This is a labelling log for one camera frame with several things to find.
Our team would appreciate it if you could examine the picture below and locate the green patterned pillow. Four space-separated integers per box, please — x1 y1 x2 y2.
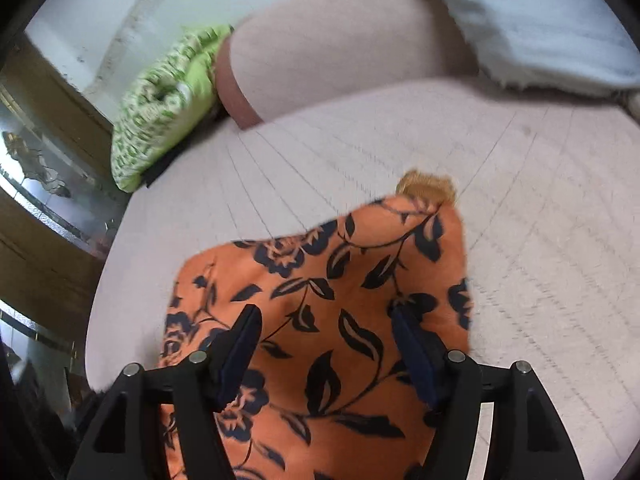
110 24 236 193

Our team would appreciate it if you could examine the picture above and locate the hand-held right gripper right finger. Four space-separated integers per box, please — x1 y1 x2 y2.
390 305 586 480

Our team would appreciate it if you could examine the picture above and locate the light blue pillow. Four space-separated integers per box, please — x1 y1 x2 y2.
400 0 640 98

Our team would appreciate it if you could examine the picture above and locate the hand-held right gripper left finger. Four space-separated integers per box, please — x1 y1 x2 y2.
66 304 263 480

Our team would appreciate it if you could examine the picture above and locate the wooden mirrored wardrobe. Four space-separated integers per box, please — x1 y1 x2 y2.
0 30 131 480

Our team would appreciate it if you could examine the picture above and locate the orange floral garment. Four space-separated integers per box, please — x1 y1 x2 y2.
159 170 475 480

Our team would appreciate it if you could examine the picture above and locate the pink bolster pillow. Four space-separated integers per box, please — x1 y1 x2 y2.
215 0 481 131

